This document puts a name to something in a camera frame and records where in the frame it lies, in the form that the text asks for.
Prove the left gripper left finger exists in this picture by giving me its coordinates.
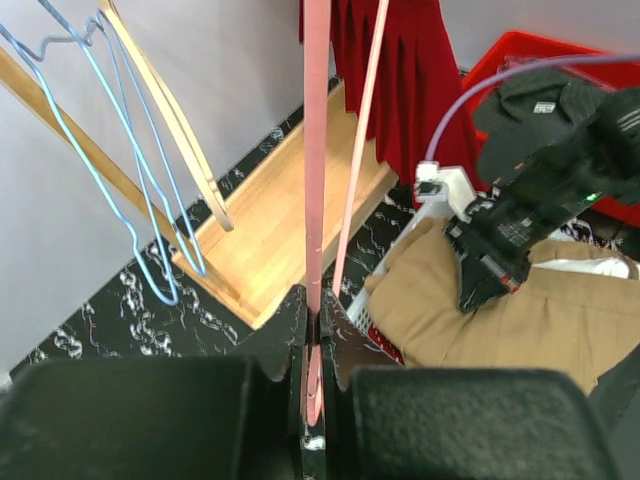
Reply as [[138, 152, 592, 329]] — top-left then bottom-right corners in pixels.
[[1, 286, 306, 479]]

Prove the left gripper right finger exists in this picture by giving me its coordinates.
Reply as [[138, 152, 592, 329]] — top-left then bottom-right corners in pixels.
[[319, 291, 620, 479]]

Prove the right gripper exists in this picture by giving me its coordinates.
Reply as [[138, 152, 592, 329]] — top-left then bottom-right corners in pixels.
[[444, 197, 530, 314]]

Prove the tan and white garment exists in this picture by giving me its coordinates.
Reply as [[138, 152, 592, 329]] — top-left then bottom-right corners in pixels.
[[365, 218, 639, 393]]

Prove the blue hanger of lemon skirt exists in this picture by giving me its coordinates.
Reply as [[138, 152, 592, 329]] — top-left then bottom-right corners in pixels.
[[37, 0, 207, 277]]

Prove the red dress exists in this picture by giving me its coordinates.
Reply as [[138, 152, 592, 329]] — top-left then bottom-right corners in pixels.
[[331, 0, 462, 186]]

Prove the pink wire hanger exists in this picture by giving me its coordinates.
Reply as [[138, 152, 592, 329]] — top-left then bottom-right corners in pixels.
[[301, 1, 389, 427]]

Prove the beige wooden hanger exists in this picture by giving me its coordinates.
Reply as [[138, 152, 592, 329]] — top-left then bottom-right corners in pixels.
[[99, 1, 233, 232]]

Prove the light blue wire hanger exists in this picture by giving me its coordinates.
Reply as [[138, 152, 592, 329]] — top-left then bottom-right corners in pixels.
[[1, 27, 178, 306]]

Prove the red polka dot garment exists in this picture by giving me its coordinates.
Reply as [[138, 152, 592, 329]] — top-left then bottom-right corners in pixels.
[[367, 324, 404, 365]]

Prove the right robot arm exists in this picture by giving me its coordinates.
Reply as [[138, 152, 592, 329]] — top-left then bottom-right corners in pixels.
[[444, 88, 639, 313]]

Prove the white plastic laundry basket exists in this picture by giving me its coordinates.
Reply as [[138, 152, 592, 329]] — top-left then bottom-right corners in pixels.
[[347, 199, 451, 336]]

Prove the black marble mat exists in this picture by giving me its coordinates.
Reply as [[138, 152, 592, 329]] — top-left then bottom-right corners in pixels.
[[9, 106, 633, 379]]

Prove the dark striped shirt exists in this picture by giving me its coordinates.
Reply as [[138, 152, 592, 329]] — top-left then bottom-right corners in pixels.
[[472, 67, 621, 146]]

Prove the wooden clothes rack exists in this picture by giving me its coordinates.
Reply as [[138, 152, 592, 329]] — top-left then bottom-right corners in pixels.
[[0, 44, 401, 331]]

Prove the red plastic bin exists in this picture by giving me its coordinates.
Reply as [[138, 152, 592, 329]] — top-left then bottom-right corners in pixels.
[[462, 30, 639, 227]]

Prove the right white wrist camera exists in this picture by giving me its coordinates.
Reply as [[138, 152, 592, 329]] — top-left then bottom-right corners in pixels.
[[413, 161, 477, 223]]

